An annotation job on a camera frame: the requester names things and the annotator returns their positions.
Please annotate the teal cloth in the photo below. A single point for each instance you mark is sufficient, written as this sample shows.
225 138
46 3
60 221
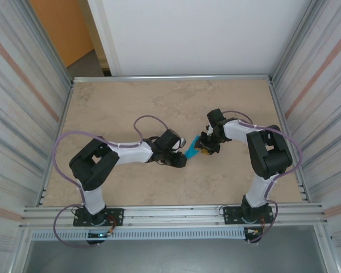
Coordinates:
191 152

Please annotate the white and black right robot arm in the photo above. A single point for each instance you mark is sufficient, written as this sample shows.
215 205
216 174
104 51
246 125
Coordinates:
268 153

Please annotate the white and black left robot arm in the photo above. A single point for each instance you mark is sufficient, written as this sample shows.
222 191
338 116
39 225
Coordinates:
92 167

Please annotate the small white plug connector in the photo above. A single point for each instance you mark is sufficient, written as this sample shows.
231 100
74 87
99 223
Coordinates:
251 231

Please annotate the small circuit board green light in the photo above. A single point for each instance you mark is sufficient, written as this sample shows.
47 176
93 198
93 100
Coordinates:
98 235

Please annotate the translucent ribbed side panel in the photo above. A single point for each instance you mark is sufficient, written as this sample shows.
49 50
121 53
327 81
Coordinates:
11 113
329 113

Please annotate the orange wooden door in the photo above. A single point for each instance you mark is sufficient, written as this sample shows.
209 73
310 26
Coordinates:
65 28

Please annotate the wide aluminium mounting rail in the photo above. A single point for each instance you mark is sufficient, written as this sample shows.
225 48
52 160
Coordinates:
170 216

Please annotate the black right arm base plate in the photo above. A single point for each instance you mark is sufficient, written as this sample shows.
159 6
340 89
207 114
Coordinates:
230 214

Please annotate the sloped aluminium table side rail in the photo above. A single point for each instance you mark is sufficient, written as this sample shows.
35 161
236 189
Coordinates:
58 136
278 108

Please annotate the thin aluminium table edge rail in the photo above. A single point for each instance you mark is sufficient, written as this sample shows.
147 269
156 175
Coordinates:
170 78

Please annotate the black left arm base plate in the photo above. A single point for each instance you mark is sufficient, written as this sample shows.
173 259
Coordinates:
116 214

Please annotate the aluminium frame post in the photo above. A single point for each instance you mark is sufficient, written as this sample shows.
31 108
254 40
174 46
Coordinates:
292 42
42 37

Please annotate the white door frame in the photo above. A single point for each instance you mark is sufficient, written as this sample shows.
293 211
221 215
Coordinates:
101 22

